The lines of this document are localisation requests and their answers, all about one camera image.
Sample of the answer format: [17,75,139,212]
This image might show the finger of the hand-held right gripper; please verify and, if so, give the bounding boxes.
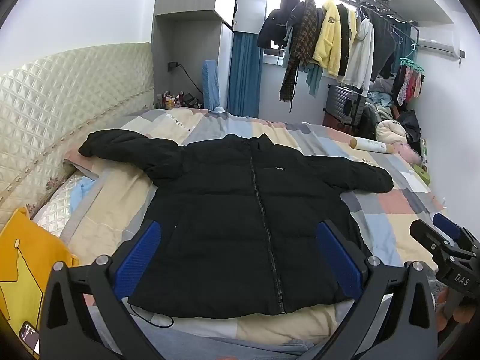
[432,213,480,250]
[409,218,457,260]

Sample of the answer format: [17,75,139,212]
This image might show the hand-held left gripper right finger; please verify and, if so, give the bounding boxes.
[311,220,439,360]

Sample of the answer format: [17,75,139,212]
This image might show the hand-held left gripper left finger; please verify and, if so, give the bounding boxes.
[39,220,166,360]

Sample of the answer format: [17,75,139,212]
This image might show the black puffer jacket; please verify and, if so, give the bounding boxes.
[78,129,394,315]

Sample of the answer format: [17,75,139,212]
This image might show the person's right hand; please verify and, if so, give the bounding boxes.
[435,289,474,325]

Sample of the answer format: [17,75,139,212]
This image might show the patchwork bed blanket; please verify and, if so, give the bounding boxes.
[62,107,449,346]

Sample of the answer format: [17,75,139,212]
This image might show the green block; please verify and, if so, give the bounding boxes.
[414,165,432,186]

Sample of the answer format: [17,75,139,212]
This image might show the pink cloth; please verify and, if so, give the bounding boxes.
[394,142,423,166]

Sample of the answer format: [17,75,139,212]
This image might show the light blue cloth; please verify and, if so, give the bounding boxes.
[69,178,96,211]

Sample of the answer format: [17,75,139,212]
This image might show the cream quilted mattress pad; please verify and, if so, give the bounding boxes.
[32,169,98,241]

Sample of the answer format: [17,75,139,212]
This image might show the person's grey pants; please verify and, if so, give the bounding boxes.
[120,319,316,360]

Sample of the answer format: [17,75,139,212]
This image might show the black crumpled cloth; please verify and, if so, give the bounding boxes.
[397,110,423,144]

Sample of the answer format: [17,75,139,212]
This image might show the yellow printed cloth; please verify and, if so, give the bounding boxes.
[0,207,79,334]

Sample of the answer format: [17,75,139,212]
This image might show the cream padded coat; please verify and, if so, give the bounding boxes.
[376,119,407,145]

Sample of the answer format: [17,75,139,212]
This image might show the black smartphone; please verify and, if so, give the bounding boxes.
[19,320,41,355]

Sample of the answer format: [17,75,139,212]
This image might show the light blue bedding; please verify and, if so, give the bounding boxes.
[369,90,395,110]

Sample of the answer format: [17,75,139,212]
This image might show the black bag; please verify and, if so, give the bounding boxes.
[344,95,376,137]

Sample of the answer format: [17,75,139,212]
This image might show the grey suitcase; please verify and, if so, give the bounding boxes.
[327,84,366,128]

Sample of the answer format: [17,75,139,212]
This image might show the row of small bottles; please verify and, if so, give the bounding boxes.
[154,89,203,110]

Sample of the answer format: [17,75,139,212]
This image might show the green sock hanger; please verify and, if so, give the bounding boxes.
[392,57,426,106]

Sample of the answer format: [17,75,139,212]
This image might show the cream quilted headboard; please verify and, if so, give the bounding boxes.
[0,42,155,218]

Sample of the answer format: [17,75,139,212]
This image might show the teal hanging cloth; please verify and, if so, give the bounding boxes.
[305,64,324,96]

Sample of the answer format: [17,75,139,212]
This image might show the white air conditioner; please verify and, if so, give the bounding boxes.
[416,37,466,61]

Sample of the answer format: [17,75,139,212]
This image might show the white hoodie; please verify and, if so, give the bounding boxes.
[343,17,376,98]

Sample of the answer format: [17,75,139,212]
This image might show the blue covered fan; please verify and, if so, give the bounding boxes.
[202,59,227,114]

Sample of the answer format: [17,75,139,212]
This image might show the dark grey hanging garment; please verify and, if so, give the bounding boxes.
[362,5,397,83]

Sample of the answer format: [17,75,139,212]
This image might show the blue curtain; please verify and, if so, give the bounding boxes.
[227,32,265,119]

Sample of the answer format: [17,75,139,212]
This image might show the yellow fleece jacket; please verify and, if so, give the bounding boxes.
[312,0,357,77]

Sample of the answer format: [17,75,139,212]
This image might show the brown plaid scarf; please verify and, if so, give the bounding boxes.
[278,0,320,103]

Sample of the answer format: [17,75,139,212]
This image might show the black hanging coat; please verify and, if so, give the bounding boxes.
[257,0,302,49]

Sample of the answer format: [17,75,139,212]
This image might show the black cable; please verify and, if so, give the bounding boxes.
[129,302,175,329]
[176,64,204,99]

